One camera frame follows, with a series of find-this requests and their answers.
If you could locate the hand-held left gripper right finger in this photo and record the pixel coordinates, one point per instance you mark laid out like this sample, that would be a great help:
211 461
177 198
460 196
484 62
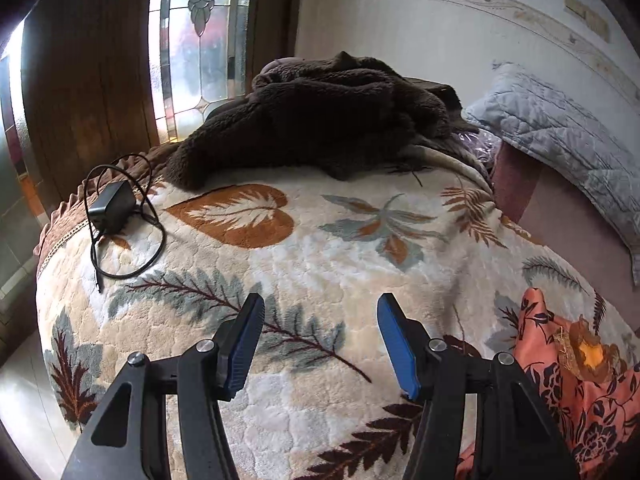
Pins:
395 345

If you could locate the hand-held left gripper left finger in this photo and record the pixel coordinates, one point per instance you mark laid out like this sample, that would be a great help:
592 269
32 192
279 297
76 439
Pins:
245 345

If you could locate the orange black floral cloth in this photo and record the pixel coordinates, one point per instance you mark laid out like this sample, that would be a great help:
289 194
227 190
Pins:
570 375

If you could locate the cream leaf-print fleece blanket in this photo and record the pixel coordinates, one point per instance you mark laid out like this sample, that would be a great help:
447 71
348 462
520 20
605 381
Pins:
300 280

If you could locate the clear plastic bag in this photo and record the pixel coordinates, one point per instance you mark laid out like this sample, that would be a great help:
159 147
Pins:
475 147

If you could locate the pink bed sheet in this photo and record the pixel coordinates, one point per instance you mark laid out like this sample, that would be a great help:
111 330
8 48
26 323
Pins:
560 210

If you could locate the brown fleece garment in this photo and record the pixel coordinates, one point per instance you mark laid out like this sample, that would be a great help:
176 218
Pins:
320 120

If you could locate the grey quilted pillow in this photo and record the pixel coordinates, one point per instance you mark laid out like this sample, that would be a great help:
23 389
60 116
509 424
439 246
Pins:
565 135

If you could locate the brown wooden door panel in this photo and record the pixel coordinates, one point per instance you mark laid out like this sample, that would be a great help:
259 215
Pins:
95 75

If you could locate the stained glass window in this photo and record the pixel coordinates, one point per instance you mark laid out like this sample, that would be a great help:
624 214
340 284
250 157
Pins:
205 35

